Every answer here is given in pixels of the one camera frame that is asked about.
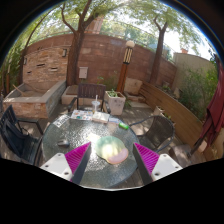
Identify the black metal chair left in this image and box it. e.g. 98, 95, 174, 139
0, 106, 43, 165

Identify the grey wall utility box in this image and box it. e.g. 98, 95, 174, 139
79, 67, 88, 79

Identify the wooden lamp post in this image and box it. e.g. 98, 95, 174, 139
117, 40, 135, 92

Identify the colourful picture book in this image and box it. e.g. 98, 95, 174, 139
71, 110, 93, 120

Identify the green small bottle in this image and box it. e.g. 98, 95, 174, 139
119, 122, 129, 130

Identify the stone raised planter box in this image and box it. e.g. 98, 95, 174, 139
3, 80, 66, 118

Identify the right tree trunk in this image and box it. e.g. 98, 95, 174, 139
149, 15, 168, 85

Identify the left tree trunk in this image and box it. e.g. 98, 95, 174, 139
61, 0, 94, 86

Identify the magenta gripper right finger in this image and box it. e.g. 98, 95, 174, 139
133, 143, 182, 185

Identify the round glass patio table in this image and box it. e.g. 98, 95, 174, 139
42, 115, 139, 188

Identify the red folded patio umbrella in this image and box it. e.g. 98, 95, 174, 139
190, 62, 224, 155

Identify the cream closed book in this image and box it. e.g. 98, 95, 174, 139
92, 112, 110, 123

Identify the tree trunk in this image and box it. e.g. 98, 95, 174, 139
61, 0, 94, 86
149, 15, 168, 85

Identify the wicker chair right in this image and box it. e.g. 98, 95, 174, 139
130, 115, 175, 153

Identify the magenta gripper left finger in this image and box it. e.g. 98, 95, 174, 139
41, 142, 91, 185

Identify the white square planter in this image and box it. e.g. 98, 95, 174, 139
105, 91, 126, 115

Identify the dark wooden chair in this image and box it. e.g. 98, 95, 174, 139
67, 83, 111, 113

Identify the dark computer mouse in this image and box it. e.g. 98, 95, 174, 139
57, 139, 70, 148

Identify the plastic cup with straw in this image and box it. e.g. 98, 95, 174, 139
92, 95, 100, 113

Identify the patterned card on table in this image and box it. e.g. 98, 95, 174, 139
53, 114, 70, 128

